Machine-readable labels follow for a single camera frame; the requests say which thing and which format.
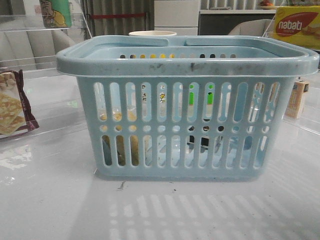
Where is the dark tissue pack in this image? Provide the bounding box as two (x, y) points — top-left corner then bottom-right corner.
(187, 125), (224, 153)

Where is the light blue plastic basket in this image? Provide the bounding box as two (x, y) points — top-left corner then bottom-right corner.
(56, 35), (319, 180)

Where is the white paper cup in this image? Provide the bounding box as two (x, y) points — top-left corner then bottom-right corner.
(128, 30), (177, 37)

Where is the white drawer cabinet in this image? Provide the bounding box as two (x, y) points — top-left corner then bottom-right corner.
(154, 0), (201, 36)

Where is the small tan carton box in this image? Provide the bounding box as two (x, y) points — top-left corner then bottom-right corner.
(285, 80), (310, 120)

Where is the brown cracker snack packet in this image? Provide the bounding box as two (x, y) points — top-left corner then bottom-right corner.
(0, 70), (39, 139)

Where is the green yellow cartoon package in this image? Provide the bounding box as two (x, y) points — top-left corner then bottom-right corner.
(39, 0), (72, 29)

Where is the clear acrylic left shelf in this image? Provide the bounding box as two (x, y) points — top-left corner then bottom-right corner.
(0, 12), (93, 151)

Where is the yellow nabati wafer box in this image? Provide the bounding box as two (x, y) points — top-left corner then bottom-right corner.
(268, 5), (320, 50)

